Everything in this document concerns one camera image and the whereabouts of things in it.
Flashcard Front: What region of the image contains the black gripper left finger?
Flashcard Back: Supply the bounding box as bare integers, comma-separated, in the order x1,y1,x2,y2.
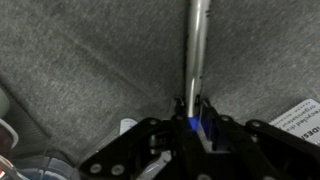
79,96,208,180

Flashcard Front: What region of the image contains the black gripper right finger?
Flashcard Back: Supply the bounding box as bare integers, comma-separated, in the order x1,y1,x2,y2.
196,96,320,180

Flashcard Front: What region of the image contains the silver marker with blue cap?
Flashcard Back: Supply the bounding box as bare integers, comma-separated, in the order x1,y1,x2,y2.
184,0,212,133

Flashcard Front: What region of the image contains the grey tablecloth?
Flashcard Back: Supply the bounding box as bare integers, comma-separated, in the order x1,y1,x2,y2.
0,0,320,180

